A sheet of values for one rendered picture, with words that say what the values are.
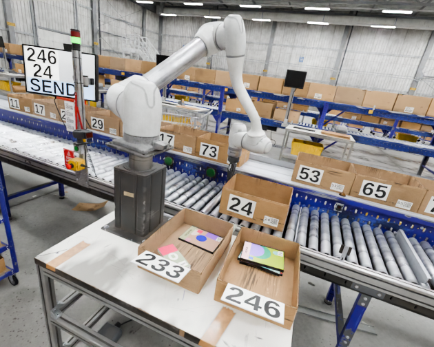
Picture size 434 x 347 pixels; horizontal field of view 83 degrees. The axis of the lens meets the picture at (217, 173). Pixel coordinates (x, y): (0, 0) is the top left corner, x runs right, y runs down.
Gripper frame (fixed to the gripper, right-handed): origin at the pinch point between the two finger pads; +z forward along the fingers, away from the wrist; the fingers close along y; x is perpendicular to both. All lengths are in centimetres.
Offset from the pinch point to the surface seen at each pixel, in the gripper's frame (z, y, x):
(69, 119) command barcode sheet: -27, 31, -107
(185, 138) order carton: -17, -29, -52
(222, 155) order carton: -9.1, -28.9, -17.8
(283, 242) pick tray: 3, 43, 43
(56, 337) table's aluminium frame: 58, 96, -44
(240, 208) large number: 3.5, 21.7, 15.0
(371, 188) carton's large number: -12, -29, 87
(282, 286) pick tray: 10, 63, 47
